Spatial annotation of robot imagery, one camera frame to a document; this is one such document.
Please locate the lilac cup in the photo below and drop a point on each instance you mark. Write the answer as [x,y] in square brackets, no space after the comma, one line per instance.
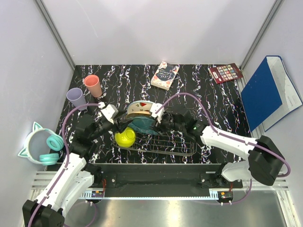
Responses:
[76,97]

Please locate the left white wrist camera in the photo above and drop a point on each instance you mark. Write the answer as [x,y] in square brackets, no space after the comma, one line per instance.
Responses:
[108,111]

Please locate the teal headphones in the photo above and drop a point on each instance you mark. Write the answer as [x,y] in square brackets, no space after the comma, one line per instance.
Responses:
[55,143]

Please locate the teal scalloped plate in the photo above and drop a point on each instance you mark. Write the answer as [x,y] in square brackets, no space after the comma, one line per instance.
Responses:
[143,125]

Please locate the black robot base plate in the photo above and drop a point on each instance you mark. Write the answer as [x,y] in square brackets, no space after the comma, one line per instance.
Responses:
[163,180]

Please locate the beige speckled plate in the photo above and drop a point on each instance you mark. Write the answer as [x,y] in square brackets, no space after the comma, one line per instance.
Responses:
[138,114]

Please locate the grey wire dish rack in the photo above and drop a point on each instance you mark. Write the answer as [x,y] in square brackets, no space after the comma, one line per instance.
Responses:
[172,143]

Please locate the white plate with strawberries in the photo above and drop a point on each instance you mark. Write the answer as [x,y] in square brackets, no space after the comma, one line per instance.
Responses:
[139,106]

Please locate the floral cover book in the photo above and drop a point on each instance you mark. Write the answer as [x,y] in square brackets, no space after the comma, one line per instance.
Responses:
[164,75]

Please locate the white cat-ear basket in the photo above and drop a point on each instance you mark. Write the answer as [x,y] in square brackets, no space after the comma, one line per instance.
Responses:
[35,143]

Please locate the yellow-green bowl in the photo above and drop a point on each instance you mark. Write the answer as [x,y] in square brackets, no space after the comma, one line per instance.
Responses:
[125,139]

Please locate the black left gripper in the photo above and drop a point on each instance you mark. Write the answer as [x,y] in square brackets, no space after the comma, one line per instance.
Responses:
[120,126]

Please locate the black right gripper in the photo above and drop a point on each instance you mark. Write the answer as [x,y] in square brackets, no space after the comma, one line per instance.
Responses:
[160,126]

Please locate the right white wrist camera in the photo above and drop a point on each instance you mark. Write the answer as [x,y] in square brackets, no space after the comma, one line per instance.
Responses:
[157,111]

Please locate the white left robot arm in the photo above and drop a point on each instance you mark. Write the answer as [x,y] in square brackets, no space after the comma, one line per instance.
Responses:
[75,175]

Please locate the dark red booklet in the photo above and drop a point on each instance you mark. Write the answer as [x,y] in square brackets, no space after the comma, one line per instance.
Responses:
[224,73]

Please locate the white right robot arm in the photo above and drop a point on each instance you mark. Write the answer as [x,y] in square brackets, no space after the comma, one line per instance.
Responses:
[262,160]

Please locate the blue ring binder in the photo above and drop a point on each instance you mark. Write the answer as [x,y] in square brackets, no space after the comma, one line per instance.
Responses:
[269,95]

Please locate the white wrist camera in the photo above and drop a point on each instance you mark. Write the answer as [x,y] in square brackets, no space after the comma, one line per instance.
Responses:
[157,111]
[108,111]

